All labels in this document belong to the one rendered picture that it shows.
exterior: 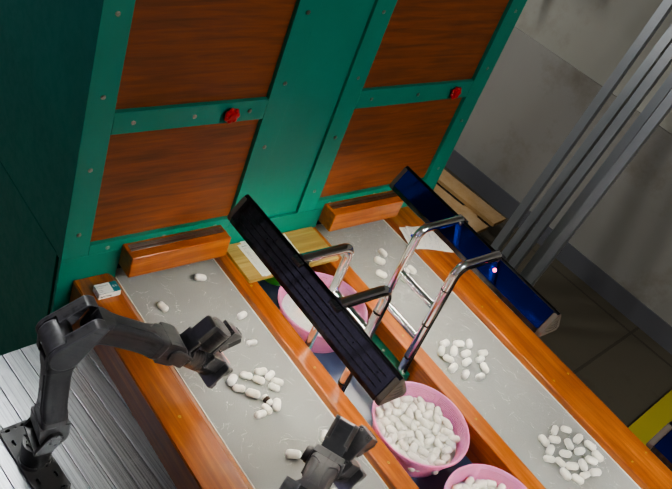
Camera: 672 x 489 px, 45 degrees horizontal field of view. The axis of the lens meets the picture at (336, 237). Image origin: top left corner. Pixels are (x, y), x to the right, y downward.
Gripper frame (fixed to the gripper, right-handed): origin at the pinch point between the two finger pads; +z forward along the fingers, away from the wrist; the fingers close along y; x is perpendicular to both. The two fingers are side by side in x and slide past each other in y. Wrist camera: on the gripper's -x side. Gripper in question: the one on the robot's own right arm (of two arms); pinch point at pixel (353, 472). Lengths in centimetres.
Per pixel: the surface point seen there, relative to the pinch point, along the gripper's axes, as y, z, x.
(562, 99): 129, 183, -164
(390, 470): -3.3, 7.3, -6.0
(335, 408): 17.1, 5.9, -5.0
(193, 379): 39.9, -13.1, 14.9
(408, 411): 9.4, 22.3, -17.0
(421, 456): -2.4, 19.6, -12.4
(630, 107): 78, 132, -161
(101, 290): 71, -24, 18
